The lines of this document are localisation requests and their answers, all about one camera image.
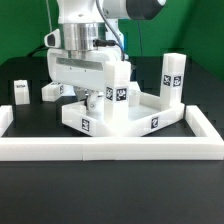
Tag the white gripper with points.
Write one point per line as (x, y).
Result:
(82, 69)

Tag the white desk top tray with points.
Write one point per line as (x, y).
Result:
(142, 116)

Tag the white U-shaped fence frame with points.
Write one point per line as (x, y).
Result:
(205, 144)

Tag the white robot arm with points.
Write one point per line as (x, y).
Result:
(88, 37)

